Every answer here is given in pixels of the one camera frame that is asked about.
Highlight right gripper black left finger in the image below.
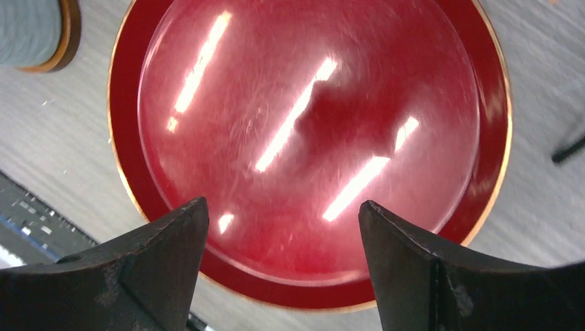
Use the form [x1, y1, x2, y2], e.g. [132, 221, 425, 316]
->
[1, 197, 210, 330]

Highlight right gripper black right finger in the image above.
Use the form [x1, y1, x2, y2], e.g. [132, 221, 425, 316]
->
[359, 201, 584, 330]

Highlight red round tray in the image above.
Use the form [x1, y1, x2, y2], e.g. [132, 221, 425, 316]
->
[108, 1, 512, 312]

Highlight brown ringed wooden coaster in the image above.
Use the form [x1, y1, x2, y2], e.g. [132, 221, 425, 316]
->
[17, 0, 81, 73]

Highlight grey blue cup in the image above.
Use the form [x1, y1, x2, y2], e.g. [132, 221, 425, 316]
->
[1, 0, 62, 67]

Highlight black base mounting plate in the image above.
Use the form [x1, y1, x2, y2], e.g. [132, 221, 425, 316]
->
[1, 173, 99, 269]

